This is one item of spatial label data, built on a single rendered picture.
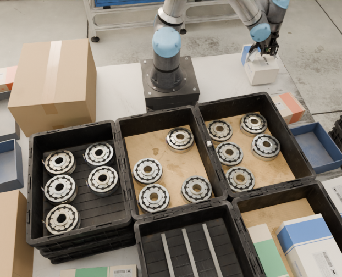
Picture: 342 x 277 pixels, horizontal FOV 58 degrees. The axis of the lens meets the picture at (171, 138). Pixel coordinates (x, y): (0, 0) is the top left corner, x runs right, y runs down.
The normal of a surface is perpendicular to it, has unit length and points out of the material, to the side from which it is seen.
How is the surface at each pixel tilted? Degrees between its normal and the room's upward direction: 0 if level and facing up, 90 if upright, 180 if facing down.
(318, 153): 0
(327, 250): 0
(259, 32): 92
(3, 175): 0
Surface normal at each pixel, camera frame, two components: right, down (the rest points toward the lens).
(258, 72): 0.15, 0.80
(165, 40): 0.02, -0.45
